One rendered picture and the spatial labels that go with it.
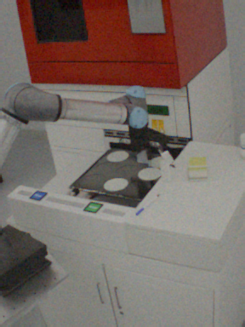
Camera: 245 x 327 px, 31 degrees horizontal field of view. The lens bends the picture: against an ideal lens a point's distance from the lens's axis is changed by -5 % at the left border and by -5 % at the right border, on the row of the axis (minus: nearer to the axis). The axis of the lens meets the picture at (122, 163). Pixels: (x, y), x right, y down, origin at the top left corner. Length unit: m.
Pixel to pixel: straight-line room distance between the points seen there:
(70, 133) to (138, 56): 0.65
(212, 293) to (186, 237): 0.26
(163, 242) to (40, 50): 1.13
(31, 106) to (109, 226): 0.50
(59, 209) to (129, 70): 0.67
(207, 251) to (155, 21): 0.92
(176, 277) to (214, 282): 0.15
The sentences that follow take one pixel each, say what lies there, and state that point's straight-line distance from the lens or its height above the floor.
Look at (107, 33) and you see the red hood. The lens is 1.97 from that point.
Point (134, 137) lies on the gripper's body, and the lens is 1.91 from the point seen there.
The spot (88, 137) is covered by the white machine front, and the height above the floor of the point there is 0.92.
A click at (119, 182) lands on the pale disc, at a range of 1.92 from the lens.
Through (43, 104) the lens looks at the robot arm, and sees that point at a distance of 1.50.
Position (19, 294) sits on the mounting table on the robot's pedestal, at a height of 0.82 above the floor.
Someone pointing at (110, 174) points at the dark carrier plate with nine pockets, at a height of 0.90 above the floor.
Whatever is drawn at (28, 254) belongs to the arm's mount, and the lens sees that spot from 1.61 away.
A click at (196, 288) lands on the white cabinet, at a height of 0.72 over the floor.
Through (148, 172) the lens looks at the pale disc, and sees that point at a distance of 1.96.
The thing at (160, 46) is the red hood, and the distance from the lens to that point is 1.87.
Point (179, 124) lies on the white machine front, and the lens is 2.03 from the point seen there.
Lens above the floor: 1.88
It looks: 28 degrees down
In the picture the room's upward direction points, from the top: 9 degrees counter-clockwise
